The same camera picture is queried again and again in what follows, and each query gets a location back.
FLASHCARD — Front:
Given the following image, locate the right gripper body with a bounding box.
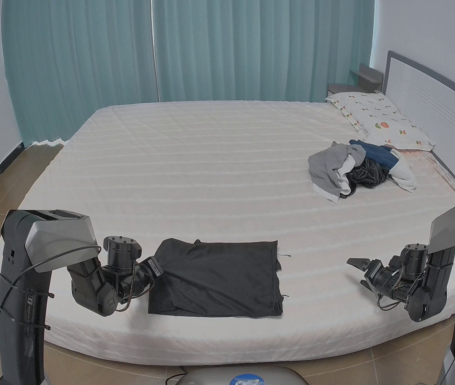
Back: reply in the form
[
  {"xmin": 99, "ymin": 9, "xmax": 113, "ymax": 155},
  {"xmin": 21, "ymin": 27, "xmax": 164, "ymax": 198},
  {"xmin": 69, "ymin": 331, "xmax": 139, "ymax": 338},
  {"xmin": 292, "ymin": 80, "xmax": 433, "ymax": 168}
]
[{"xmin": 366, "ymin": 258, "xmax": 402, "ymax": 297}]

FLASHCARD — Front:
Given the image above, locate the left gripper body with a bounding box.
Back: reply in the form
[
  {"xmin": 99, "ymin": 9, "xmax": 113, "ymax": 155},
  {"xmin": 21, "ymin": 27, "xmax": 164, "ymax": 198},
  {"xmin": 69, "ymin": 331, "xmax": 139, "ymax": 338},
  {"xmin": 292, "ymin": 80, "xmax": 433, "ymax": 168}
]
[{"xmin": 133, "ymin": 255, "xmax": 165, "ymax": 292}]

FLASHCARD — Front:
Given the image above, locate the black garment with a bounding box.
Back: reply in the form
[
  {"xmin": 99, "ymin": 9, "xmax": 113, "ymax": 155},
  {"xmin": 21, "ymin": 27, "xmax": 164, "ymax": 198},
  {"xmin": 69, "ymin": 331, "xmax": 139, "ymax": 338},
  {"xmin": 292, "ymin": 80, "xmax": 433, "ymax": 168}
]
[{"xmin": 147, "ymin": 238, "xmax": 284, "ymax": 319}]

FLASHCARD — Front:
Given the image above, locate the pile of clothes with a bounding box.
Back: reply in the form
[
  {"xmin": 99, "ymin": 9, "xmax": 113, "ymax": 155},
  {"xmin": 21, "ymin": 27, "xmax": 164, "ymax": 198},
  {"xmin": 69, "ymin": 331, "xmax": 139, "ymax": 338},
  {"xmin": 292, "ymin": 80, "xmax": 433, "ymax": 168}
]
[{"xmin": 308, "ymin": 139, "xmax": 418, "ymax": 204}]

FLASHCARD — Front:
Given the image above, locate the bed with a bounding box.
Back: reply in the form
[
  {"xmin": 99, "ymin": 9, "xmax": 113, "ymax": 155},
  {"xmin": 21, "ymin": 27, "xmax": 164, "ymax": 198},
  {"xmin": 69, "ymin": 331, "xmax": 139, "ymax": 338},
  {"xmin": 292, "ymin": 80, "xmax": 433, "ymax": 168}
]
[{"xmin": 0, "ymin": 50, "xmax": 455, "ymax": 366}]

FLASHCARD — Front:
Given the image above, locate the white printed pillow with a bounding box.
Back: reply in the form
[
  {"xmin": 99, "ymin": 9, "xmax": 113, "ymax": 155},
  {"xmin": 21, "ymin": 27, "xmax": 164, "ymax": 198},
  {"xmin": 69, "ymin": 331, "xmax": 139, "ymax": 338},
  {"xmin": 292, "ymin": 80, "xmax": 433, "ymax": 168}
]
[{"xmin": 326, "ymin": 91, "xmax": 436, "ymax": 152}]

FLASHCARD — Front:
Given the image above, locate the grey bedside table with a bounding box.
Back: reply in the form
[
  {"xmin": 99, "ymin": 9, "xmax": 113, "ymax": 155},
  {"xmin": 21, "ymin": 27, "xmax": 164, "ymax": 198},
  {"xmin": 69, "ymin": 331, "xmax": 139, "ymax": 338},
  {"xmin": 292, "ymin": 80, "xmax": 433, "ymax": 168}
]
[{"xmin": 327, "ymin": 63, "xmax": 384, "ymax": 95}]

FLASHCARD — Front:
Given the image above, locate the blue-green curtain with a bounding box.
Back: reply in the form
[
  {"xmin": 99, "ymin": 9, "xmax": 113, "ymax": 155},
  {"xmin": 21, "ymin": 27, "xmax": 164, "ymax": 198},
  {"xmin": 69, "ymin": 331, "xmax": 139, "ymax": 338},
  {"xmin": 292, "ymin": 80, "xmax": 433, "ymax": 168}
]
[
  {"xmin": 152, "ymin": 0, "xmax": 376, "ymax": 103},
  {"xmin": 2, "ymin": 0, "xmax": 160, "ymax": 145}
]

